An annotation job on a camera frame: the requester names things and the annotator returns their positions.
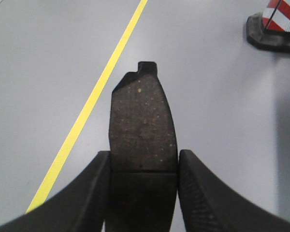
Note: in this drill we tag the red white cone left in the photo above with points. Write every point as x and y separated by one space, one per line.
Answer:
270 30

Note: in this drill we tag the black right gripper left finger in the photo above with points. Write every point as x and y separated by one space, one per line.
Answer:
79 207

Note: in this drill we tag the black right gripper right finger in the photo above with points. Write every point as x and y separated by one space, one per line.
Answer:
209 205

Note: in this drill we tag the brake pad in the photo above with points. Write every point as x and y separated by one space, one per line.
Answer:
143 155

